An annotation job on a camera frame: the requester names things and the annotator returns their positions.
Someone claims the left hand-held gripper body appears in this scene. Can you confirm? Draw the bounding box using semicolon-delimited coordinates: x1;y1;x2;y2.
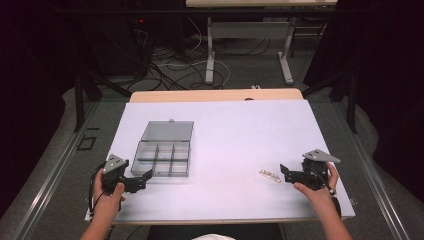
101;153;134;194

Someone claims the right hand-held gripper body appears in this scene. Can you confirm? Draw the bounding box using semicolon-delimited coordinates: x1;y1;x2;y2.
301;148;342;192

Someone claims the small beige patterned strip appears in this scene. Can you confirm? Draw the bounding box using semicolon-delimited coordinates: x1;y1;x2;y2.
258;168;283;184

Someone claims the clear plastic compartment box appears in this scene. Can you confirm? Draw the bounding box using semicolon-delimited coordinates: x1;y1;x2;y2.
130;118;195;178

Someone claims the person's right hand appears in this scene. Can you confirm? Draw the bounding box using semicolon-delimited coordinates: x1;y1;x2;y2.
292;162;340;208

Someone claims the person's left hand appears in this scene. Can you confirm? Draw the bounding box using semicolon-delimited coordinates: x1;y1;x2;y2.
92;168;127;218

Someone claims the white table mat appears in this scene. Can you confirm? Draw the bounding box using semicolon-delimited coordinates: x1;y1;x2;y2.
84;99;356;225

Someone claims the black metal stand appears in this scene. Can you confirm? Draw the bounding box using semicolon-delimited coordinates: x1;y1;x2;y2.
73;68;133;133
301;68;358;135

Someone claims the person's white clothing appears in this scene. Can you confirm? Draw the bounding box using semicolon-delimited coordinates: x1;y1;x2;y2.
191;233;236;240

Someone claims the wooden table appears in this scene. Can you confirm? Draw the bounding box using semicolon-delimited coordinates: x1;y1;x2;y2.
128;88;305;104

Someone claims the dark curtain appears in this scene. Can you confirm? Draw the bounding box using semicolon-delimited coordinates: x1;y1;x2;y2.
303;0;424;204
0;0;88;219

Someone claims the black power strip red light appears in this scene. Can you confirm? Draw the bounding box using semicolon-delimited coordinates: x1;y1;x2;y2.
132;17;150;44

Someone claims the white desk with metal legs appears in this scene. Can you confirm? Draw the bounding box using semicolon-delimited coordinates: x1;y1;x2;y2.
185;0;339;85

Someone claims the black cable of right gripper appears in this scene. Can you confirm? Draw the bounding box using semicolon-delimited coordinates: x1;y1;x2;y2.
312;166;336;196

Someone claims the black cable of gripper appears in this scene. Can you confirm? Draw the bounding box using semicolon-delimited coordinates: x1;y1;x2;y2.
87;162;106;214
312;166;336;196

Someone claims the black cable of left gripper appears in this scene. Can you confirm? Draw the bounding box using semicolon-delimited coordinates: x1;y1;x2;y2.
87;162;106;214

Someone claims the aluminium floor rail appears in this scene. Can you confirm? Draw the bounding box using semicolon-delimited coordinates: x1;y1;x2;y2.
333;101;412;240
11;101;102;240

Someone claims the bundle of black floor cables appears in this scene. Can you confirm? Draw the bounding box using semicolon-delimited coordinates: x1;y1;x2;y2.
109;28;224;92

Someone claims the white floor cable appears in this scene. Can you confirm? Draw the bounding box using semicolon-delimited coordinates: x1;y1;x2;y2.
155;16;232;88

